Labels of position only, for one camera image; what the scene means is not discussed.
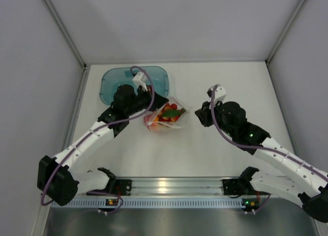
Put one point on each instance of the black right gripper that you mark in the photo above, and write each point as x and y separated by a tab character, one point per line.
204	114

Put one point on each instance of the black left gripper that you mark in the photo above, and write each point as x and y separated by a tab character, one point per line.
155	100

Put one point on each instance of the fake food pieces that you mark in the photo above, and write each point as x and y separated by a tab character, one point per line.
166	117

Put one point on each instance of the clear zip top bag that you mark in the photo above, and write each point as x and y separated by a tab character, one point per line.
169	115

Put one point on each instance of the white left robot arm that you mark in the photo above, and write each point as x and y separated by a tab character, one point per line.
57	176

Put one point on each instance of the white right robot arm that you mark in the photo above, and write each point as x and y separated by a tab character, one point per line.
304	185

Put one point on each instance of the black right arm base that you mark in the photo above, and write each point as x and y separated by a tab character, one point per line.
236	187

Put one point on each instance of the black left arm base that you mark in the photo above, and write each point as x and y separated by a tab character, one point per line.
119	187

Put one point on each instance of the teal plastic bin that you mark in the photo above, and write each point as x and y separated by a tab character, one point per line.
116	77

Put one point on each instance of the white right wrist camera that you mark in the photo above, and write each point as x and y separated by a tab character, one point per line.
219	93

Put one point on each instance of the aluminium mounting rail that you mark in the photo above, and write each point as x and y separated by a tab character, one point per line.
141	186

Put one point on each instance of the grey slotted cable duct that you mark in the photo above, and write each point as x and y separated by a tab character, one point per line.
130	202

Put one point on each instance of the aluminium frame post left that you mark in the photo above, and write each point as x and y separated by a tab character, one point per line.
64	31

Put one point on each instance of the aluminium frame post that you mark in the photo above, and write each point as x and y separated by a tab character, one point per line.
64	31
292	18

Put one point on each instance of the aluminium frame post right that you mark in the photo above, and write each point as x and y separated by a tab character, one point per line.
292	18

